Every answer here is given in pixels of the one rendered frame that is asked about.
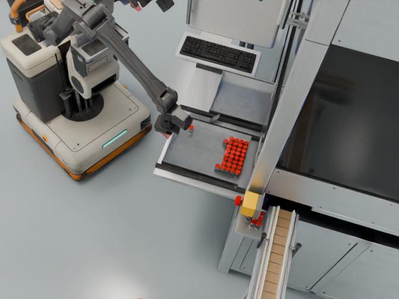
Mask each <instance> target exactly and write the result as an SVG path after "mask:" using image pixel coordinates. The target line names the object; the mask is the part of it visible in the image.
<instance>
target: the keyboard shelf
mask: <svg viewBox="0 0 399 299"><path fill-rule="evenodd" d="M187 36H191V37H194V38H198V39H202V40H205V41H209V42H213V43H217V44H221V45H224V46H228V47H232V48H235V49H239V50H243V51H246V52H250V53H254V54H256V59H255V62H254V66H253V68H252V72H251V73H247V72H243V71H240V70H237V69H233V68H229V67H226V66H222V65H218V64H215V63H211V62H207V61H204V60H200V59H197V58H193V57H190V56H186V55H182V54H180V53H179V52H180V50H181V48H182V45H183V43H184V41H185V39H186V37H187ZM232 41H233V39H231V38H228V37H224V36H220V35H217V34H213V33H209V32H206V31H202V33H201V35H200V36H199V35H197V34H192V33H189V32H185V33H184V35H183V37H182V39H181V41H180V43H179V46H178V48H177V50H176V52H175V57H176V58H178V59H182V60H185V61H189V62H193V63H198V62H202V63H206V64H209V65H212V66H216V67H219V68H223V69H228V70H230V71H234V72H238V73H241V74H245V75H249V76H252V77H255V75H256V72H257V69H258V65H259V62H260V58H261V55H262V53H261V52H258V51H255V50H251V49H247V48H244V47H240V46H237V45H233V44H232Z"/></svg>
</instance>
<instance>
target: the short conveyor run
mask: <svg viewBox="0 0 399 299"><path fill-rule="evenodd" d="M295 212H296V211H295V210H293V212H289V211H285V210H282V209H280V206H277V207H273V206H269V208H268V210H267V216H266V219H265V224H264V229H263V232H262V234H261V238H260V240H259V241H258V244H257V248H258V250H257V254H256V259H255V263H254V268H253V272H252V277H251V281H250V285H249V290H248V295H247V298H246V299H284V297H285V293H286V287H287V280H288V277H289V270H290V264H291V260H292V258H293V256H294V255H295V254H296V253H297V251H298V249H300V248H301V247H302V245H301V244H300V243H297V244H296V246H295V247H294V243H295V237H296V231H297V225H298V220H299V214H296V213H295Z"/></svg>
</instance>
